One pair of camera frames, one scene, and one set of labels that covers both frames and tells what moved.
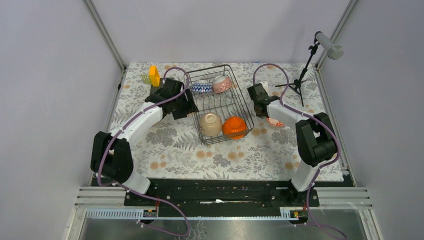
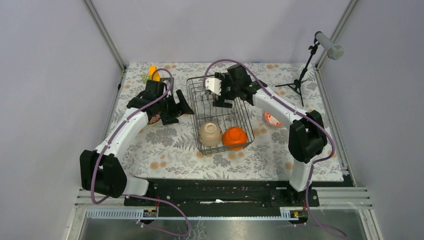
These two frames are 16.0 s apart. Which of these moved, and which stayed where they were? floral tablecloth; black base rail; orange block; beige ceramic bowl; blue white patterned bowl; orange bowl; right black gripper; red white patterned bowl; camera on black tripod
Moved: right black gripper; beige ceramic bowl; orange bowl; blue white patterned bowl
Stayed: orange block; floral tablecloth; camera on black tripod; black base rail; red white patterned bowl
